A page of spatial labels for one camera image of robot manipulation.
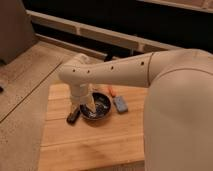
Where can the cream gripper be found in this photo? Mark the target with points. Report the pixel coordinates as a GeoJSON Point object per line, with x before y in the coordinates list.
{"type": "Point", "coordinates": [81, 94]}

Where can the small dark bottle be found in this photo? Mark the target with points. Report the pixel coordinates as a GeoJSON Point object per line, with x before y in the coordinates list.
{"type": "Point", "coordinates": [73, 116]}

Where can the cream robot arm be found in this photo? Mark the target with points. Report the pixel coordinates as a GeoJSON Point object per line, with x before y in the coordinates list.
{"type": "Point", "coordinates": [178, 109]}

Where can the black metal bowl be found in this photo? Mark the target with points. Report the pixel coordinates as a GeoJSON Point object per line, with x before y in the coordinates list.
{"type": "Point", "coordinates": [102, 105]}

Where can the blue sponge block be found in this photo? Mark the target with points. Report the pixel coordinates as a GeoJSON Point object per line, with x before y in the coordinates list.
{"type": "Point", "coordinates": [120, 104]}

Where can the wooden cutting board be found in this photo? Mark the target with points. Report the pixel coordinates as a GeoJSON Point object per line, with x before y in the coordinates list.
{"type": "Point", "coordinates": [114, 140]}

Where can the grey cabinet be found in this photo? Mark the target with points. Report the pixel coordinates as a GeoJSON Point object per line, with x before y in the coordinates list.
{"type": "Point", "coordinates": [16, 32]}

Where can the wooden shelf rail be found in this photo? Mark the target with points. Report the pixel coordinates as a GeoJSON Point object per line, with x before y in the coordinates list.
{"type": "Point", "coordinates": [99, 34]}

